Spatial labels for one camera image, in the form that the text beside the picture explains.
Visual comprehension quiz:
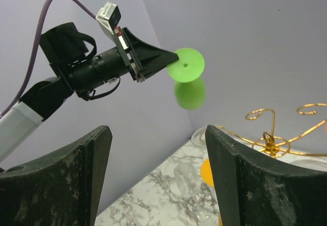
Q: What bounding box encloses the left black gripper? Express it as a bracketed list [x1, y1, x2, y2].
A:
[113, 27, 179, 82]

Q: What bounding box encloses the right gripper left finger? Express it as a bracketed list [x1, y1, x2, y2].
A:
[1, 125, 112, 225]

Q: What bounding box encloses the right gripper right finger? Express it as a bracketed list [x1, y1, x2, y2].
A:
[205, 125, 326, 225]

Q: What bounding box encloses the green plastic wine glass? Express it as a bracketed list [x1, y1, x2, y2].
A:
[167, 48, 206, 110]

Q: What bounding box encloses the yellow plastic wine glass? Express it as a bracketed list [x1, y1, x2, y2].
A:
[200, 157, 223, 224]

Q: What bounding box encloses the clear wine glass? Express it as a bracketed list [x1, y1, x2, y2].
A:
[191, 127, 206, 148]
[174, 163, 211, 222]

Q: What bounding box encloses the clear glass tumbler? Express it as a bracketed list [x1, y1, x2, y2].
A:
[290, 159, 327, 172]

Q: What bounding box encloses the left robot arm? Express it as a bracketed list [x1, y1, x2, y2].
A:
[1, 22, 178, 160]

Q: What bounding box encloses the gold wire wine glass rack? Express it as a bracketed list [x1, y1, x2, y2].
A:
[201, 103, 327, 160]

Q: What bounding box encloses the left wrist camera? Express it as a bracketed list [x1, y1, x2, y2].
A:
[96, 2, 121, 39]

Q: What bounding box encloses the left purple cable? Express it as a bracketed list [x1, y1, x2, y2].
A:
[0, 0, 98, 117]

